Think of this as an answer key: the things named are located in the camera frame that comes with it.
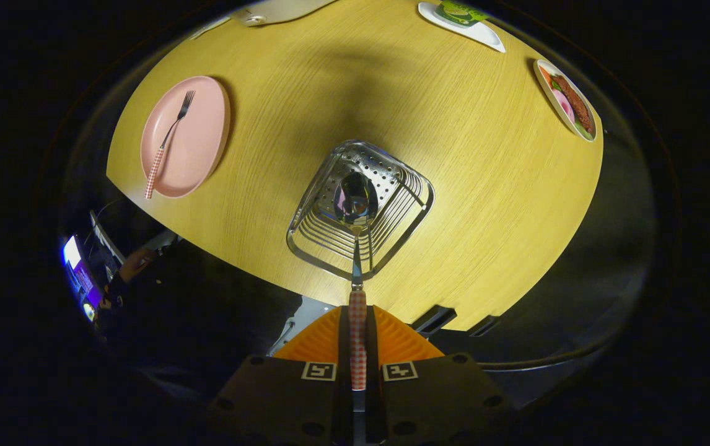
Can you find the black table bracket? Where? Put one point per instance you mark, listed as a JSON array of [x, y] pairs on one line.
[[485, 324], [432, 319]]

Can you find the lit computer screen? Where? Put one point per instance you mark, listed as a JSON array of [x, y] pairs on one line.
[[76, 266]]

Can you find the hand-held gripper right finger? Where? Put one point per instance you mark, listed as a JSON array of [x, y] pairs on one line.
[[375, 402]]

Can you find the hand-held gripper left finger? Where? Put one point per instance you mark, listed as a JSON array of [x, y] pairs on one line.
[[342, 402]]

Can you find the white coaster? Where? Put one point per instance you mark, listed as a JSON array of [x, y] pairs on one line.
[[485, 34]]

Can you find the green label drink bottle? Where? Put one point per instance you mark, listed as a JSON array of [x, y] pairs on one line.
[[457, 12]]

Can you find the pink plate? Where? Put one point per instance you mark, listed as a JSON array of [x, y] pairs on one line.
[[200, 142]]

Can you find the grey laptop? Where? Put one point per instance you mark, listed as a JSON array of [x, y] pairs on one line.
[[106, 238]]

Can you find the white plate of food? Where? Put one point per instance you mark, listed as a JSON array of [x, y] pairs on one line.
[[569, 99]]

